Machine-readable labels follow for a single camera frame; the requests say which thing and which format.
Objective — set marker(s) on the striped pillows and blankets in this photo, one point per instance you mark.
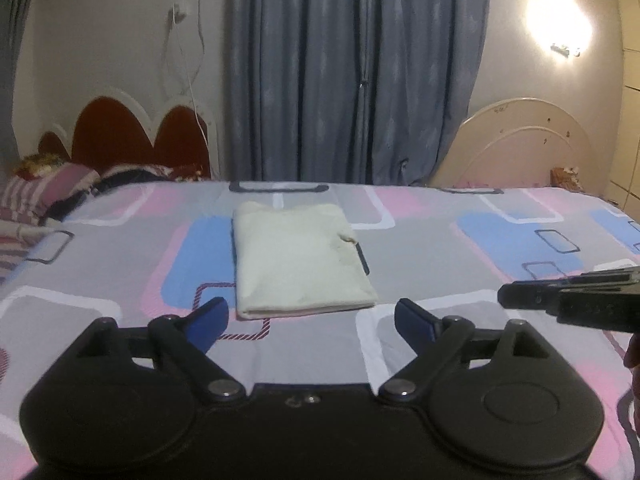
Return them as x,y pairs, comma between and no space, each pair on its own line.
45,190

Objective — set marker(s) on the patterned bedsheet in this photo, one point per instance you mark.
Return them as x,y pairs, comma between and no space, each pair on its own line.
450,250

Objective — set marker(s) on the cream arched headboard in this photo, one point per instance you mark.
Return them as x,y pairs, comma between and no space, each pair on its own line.
520,150

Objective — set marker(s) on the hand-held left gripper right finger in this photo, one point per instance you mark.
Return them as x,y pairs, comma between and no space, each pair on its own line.
414,325

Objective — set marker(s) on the blue-grey curtain panel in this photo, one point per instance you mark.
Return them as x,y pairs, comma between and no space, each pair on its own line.
425,70
12,50
295,70

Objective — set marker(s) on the black cloth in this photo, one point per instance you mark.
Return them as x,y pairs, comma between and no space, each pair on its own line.
132,177

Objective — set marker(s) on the striped blanket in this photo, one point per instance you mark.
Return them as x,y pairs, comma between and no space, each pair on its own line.
20,247

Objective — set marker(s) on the wall light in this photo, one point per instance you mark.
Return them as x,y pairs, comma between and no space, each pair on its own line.
559,20

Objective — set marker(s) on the patterned plush cushion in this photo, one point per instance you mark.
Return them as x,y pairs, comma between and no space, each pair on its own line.
42,162

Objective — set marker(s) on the red gold patterned pillow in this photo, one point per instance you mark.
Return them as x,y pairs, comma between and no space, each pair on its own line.
190,171

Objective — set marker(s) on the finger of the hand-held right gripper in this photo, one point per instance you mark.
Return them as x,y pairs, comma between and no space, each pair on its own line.
560,302
607,276

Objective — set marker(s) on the cream knit garment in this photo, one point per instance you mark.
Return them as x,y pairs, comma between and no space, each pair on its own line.
295,265

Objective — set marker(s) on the person's right hand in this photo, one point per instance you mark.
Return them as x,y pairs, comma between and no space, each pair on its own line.
634,360

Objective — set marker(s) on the white wardrobe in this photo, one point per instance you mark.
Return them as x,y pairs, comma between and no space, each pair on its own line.
627,110

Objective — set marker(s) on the brown patterned cushion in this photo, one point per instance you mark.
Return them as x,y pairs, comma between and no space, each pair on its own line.
566,177

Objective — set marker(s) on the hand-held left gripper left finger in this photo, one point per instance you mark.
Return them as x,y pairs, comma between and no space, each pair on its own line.
209,326

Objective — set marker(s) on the red scalloped headboard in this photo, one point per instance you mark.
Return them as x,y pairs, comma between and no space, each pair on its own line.
125,135

